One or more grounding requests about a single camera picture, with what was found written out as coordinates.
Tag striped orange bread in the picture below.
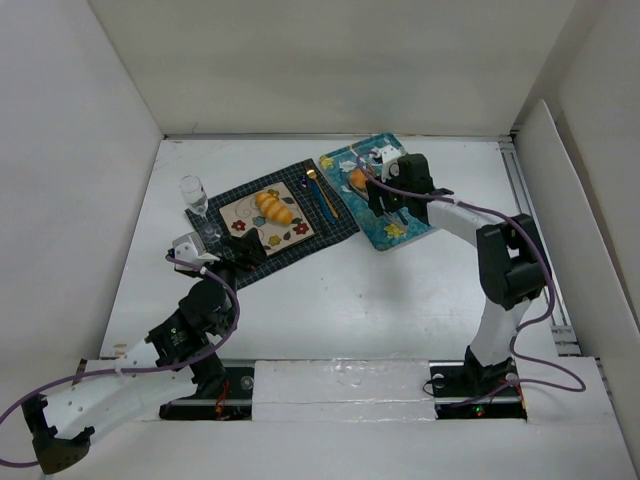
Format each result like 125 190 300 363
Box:
255 191 293 226

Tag round orange bread roll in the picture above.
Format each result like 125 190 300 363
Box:
349 169 368 191

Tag metal tongs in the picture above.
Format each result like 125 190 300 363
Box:
348 173 409 232

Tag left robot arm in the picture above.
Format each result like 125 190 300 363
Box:
21 228 267 475

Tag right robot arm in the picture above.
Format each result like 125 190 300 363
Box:
356 154 549 398

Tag square floral ceramic plate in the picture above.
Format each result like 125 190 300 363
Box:
219 182 316 257

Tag teal floral tray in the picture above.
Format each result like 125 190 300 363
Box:
319 133 433 252

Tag clear wine glass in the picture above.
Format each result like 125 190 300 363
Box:
179 175 221 241

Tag dark checked placemat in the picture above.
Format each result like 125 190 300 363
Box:
185 159 359 288

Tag dark metallic spoon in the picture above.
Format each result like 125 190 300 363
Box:
300 174 328 222

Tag blue knife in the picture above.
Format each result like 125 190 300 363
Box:
309 179 336 225

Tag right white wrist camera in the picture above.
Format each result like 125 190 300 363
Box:
378 145 403 183

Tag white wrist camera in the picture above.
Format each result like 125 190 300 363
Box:
378 145 403 183
168 231 219 269

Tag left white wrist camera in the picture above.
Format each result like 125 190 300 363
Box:
168 231 219 269

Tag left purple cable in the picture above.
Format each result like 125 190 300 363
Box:
0 257 241 469

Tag purple cable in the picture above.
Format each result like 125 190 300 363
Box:
355 149 587 409
0 257 241 469

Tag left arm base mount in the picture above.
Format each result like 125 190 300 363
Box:
159 361 255 422

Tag aluminium frame rail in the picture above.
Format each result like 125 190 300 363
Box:
499 130 574 351

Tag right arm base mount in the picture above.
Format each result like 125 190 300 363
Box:
422 360 527 421

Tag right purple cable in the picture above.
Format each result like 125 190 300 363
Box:
355 149 587 409

